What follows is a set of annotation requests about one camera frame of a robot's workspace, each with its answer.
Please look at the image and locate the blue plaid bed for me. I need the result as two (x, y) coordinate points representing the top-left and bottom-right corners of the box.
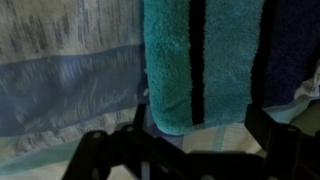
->
(0, 0), (320, 180)

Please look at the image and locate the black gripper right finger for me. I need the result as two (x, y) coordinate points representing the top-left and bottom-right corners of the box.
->
(244, 103), (320, 180)

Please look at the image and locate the teal striped towel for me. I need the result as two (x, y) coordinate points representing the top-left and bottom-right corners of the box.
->
(142, 0), (320, 136)

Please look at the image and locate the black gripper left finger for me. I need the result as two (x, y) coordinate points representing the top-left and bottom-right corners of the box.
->
(61, 103), (188, 180)

